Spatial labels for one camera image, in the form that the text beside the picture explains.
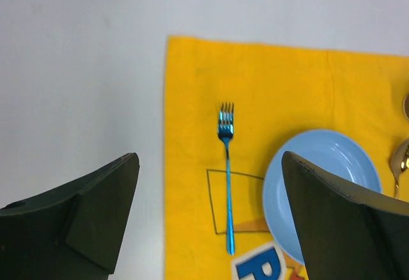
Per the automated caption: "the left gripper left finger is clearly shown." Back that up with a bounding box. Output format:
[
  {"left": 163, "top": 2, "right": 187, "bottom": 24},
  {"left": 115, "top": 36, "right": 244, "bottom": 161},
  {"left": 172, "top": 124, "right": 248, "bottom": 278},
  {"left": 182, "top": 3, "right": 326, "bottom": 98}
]
[{"left": 1, "top": 153, "right": 140, "bottom": 279}]

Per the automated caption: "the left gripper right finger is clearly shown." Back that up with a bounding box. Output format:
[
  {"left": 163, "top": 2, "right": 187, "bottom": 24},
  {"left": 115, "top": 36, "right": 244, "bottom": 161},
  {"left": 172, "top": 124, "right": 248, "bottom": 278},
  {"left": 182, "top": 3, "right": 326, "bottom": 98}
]
[{"left": 282, "top": 152, "right": 408, "bottom": 279}]

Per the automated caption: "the light blue plate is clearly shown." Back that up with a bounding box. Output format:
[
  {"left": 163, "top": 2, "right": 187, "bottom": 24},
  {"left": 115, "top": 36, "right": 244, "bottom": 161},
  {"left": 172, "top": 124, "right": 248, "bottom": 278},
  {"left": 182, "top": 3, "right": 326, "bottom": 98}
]
[{"left": 263, "top": 129, "right": 383, "bottom": 264}]

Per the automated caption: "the gold spoon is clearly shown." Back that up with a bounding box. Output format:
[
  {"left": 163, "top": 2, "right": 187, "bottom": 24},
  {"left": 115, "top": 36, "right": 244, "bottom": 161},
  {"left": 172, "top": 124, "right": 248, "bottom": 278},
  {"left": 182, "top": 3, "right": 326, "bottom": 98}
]
[{"left": 389, "top": 139, "right": 408, "bottom": 198}]

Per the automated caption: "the metal cup brown base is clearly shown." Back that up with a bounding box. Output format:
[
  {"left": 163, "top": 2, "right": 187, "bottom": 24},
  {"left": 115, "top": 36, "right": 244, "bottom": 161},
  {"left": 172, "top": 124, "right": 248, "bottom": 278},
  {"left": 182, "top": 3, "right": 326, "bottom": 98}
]
[{"left": 403, "top": 94, "right": 409, "bottom": 120}]

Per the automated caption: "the yellow Pikachu cloth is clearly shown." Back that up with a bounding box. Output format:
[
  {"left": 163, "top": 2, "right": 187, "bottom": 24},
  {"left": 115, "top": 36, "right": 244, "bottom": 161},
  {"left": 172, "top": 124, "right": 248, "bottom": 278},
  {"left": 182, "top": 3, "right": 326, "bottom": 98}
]
[{"left": 164, "top": 36, "right": 408, "bottom": 279}]

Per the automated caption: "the blue fork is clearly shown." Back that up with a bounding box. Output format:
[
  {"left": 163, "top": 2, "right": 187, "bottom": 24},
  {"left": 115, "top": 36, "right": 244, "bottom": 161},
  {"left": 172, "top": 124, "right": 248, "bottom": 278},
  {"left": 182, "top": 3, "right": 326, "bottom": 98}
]
[{"left": 217, "top": 102, "right": 235, "bottom": 255}]

